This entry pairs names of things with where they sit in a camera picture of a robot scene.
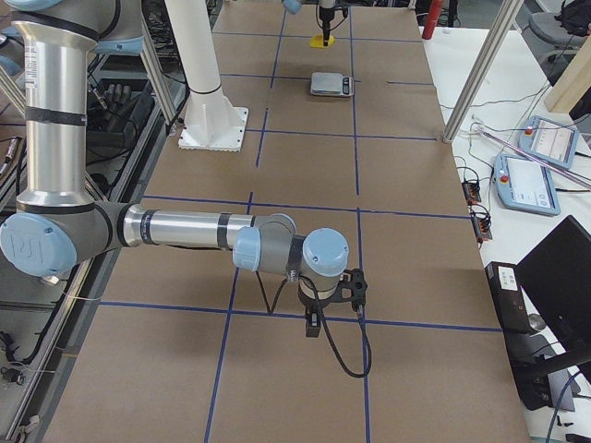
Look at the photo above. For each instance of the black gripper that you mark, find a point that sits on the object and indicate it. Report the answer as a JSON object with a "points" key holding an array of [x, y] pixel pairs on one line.
{"points": [[313, 305], [326, 16]]}

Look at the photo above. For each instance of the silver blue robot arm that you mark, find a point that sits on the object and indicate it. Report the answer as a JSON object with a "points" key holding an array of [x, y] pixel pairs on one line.
{"points": [[294, 6], [58, 224]]}

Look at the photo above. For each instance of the silver digital kitchen scale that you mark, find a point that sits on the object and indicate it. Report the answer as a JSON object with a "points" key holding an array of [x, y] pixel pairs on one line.
{"points": [[331, 84]]}

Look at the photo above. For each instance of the red cylinder bottle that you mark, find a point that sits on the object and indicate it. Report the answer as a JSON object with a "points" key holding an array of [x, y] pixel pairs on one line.
{"points": [[432, 19]]}

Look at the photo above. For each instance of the black computer box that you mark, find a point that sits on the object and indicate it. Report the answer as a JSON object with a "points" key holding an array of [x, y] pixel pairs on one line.
{"points": [[524, 342]]}

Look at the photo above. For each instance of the black monitor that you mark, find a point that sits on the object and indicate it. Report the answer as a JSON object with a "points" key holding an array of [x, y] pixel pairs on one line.
{"points": [[555, 275]]}

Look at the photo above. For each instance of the near blue teach pendant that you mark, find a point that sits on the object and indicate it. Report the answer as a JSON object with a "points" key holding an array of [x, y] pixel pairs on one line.
{"points": [[525, 186]]}

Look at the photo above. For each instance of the blue teach pendant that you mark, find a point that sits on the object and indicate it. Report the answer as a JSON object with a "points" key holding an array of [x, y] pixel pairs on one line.
{"points": [[550, 141], [525, 186]]}

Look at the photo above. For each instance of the far blue teach pendant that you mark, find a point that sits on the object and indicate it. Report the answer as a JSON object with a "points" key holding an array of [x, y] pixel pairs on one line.
{"points": [[550, 141]]}

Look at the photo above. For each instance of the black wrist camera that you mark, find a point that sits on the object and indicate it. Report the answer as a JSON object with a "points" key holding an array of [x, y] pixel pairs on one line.
{"points": [[354, 289], [343, 7]]}

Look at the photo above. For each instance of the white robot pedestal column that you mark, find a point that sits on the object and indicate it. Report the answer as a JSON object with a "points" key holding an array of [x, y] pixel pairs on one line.
{"points": [[211, 122]]}

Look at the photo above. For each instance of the aluminium frame post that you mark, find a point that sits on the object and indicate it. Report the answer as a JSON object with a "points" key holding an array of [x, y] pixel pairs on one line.
{"points": [[491, 45]]}

